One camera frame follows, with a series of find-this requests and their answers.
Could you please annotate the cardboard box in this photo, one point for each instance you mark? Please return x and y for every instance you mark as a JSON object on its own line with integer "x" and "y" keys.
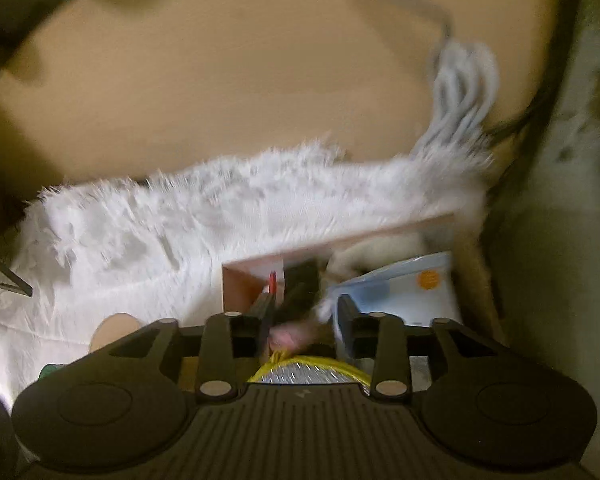
{"x": 240, "y": 285}

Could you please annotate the light blue packet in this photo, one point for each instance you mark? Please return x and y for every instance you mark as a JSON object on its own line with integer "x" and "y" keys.
{"x": 405, "y": 290}

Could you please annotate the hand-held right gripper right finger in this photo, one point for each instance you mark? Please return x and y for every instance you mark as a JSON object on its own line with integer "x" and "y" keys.
{"x": 347, "y": 327}

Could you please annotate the black furniture panel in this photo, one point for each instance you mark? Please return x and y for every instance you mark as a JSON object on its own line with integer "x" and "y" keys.
{"x": 0, "y": 240}

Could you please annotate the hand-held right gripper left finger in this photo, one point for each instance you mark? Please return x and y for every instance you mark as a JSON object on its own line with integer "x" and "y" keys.
{"x": 267, "y": 325}

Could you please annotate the white fringed blanket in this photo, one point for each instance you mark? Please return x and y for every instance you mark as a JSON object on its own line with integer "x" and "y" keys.
{"x": 130, "y": 240}

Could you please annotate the small red item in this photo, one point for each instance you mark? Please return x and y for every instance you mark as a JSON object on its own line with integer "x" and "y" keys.
{"x": 272, "y": 282}

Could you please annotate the small pink plush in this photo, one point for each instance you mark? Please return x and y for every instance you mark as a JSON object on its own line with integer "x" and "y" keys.
{"x": 292, "y": 337}

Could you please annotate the silver pouch with yellow trim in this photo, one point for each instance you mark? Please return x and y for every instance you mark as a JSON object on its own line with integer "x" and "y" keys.
{"x": 305, "y": 375}

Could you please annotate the light wooden furniture panel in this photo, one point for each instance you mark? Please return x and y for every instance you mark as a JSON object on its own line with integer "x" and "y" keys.
{"x": 230, "y": 85}

